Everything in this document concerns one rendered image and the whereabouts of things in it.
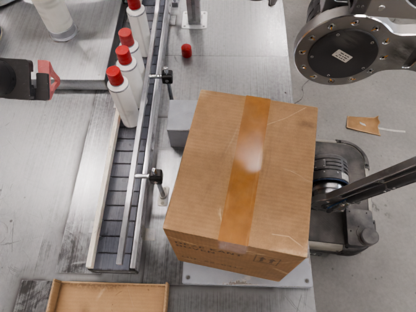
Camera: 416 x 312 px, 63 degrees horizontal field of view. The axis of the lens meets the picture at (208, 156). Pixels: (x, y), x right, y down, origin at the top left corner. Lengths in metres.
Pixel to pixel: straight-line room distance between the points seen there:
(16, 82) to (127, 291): 0.51
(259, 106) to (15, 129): 0.75
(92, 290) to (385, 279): 1.37
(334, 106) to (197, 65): 1.22
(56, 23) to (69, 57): 0.10
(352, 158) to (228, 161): 1.17
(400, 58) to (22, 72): 0.73
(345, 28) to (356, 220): 0.98
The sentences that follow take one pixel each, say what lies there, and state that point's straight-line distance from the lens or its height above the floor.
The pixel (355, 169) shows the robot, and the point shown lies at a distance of 1.72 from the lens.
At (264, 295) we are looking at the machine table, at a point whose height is 0.83.
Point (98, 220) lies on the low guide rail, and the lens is 0.84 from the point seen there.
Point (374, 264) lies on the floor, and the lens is 1.86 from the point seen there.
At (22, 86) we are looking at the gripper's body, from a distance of 0.65.
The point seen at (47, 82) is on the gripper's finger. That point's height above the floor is 1.23.
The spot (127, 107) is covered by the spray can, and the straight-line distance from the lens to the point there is 0.90.
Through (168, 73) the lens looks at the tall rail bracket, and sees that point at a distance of 0.95.
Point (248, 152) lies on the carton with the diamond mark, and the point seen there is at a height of 1.12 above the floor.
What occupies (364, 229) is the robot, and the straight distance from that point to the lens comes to 1.53.
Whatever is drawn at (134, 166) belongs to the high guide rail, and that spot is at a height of 0.96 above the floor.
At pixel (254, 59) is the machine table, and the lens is 1.18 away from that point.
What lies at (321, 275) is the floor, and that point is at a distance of 1.77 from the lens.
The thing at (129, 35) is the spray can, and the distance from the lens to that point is 0.90.
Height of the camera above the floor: 1.68
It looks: 62 degrees down
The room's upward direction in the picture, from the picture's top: 2 degrees counter-clockwise
